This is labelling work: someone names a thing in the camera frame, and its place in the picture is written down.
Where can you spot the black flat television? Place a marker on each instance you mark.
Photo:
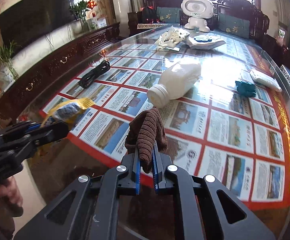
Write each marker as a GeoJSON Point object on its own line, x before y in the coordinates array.
{"type": "Point", "coordinates": [28, 20]}

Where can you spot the wooden tv cabinet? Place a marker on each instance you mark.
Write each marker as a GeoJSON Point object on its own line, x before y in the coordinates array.
{"type": "Point", "coordinates": [30, 84]}

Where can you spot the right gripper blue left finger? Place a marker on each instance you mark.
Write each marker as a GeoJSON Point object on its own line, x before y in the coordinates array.
{"type": "Point", "coordinates": [136, 171]}

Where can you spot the white toy robot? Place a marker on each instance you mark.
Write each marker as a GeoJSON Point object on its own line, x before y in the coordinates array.
{"type": "Point", "coordinates": [198, 11]}

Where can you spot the person's left hand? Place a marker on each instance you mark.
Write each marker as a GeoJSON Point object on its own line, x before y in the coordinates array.
{"type": "Point", "coordinates": [10, 199]}

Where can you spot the white printed plastic bag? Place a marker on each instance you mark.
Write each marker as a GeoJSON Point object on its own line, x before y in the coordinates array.
{"type": "Point", "coordinates": [171, 38]}

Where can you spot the white tissue pack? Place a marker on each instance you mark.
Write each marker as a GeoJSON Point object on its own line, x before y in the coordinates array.
{"type": "Point", "coordinates": [264, 79]}

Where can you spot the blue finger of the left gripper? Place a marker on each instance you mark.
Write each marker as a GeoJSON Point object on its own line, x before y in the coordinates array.
{"type": "Point", "coordinates": [37, 126]}

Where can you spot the brown knitted cloth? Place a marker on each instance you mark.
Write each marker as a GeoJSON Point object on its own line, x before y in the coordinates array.
{"type": "Point", "coordinates": [145, 131]}

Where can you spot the dark teal crumpled paper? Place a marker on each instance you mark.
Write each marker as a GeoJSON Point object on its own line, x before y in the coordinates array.
{"type": "Point", "coordinates": [246, 89]}

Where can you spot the yellow snack wrapper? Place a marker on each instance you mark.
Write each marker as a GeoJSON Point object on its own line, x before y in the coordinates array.
{"type": "Point", "coordinates": [67, 111]}

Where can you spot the white blue package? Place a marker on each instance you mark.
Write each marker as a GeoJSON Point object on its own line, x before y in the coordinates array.
{"type": "Point", "coordinates": [203, 42]}

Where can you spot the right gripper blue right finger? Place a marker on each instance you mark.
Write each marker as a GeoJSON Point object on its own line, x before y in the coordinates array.
{"type": "Point", "coordinates": [154, 168]}

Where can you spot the far wooden sofa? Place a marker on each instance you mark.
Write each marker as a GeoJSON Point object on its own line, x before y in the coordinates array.
{"type": "Point", "coordinates": [237, 17]}

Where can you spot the bamboo plant in vase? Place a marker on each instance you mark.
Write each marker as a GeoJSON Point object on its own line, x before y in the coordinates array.
{"type": "Point", "coordinates": [79, 11]}

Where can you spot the white plastic bottle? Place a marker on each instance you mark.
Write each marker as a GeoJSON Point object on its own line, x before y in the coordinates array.
{"type": "Point", "coordinates": [174, 82]}

